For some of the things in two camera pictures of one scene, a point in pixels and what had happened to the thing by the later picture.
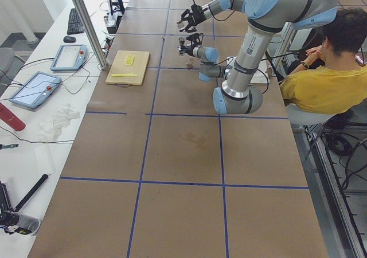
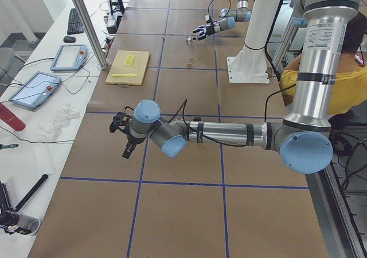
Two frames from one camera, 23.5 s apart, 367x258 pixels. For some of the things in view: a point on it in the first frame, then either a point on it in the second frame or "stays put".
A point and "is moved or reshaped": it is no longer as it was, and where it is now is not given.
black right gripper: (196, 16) -> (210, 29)
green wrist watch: (8, 146) stays put
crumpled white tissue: (51, 131) stays put
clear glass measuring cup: (182, 26) is moved or reshaped
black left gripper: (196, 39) -> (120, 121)
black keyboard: (74, 23) stays put
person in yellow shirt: (332, 77) stays put
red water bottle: (11, 118) stays put
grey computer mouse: (69, 39) stays put
